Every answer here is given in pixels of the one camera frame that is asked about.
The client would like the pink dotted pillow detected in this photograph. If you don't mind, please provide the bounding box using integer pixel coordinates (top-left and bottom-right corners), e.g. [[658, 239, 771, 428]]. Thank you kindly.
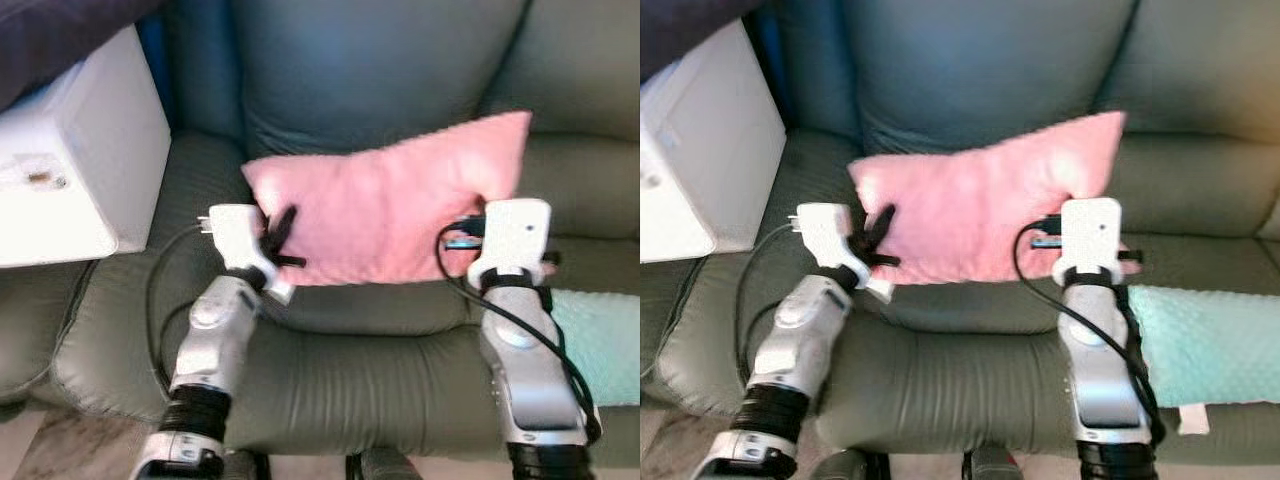
[[242, 110, 557, 288], [848, 110, 1141, 286]]

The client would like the mint green dotted pillow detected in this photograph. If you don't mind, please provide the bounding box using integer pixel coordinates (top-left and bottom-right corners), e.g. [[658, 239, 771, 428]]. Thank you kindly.
[[550, 288, 641, 408], [1128, 285, 1280, 411]]

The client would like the grey-green leather sofa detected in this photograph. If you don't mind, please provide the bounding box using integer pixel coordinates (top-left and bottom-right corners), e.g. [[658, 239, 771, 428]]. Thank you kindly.
[[0, 0, 641, 471], [640, 0, 1280, 471]]

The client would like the white box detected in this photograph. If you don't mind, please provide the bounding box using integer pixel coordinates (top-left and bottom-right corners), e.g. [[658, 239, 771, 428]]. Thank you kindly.
[[0, 25, 173, 269], [640, 20, 788, 264]]

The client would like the dark blue upright panel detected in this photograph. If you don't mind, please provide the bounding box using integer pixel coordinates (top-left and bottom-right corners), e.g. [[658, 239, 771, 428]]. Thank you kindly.
[[138, 12, 171, 131], [755, 8, 786, 131]]

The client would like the silver left robot leg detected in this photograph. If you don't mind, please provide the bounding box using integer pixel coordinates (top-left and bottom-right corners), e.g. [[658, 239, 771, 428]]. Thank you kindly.
[[810, 448, 891, 480], [225, 450, 271, 480]]

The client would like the silver robot leg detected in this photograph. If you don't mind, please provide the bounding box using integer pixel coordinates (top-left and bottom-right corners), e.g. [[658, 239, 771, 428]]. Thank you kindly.
[[345, 448, 426, 480], [225, 450, 271, 480], [810, 448, 891, 480], [962, 445, 1026, 480]]

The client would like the silver right robot leg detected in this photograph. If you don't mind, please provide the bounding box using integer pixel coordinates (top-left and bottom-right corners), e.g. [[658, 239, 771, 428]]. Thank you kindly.
[[345, 448, 426, 480], [962, 445, 1026, 480]]

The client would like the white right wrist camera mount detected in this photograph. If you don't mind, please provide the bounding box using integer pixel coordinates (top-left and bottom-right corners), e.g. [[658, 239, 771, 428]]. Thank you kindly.
[[467, 198, 553, 286], [1050, 197, 1126, 286]]

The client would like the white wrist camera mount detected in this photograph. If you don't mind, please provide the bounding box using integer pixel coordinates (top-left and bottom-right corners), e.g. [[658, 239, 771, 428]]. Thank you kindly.
[[1050, 197, 1126, 286], [198, 204, 297, 306], [467, 198, 553, 286], [790, 203, 894, 304]]

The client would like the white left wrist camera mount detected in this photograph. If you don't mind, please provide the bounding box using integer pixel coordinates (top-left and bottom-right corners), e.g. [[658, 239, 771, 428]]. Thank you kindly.
[[198, 204, 297, 306], [790, 203, 894, 304]]

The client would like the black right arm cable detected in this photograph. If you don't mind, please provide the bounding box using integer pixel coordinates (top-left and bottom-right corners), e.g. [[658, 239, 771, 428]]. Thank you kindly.
[[1012, 222, 1168, 446], [435, 225, 603, 446]]

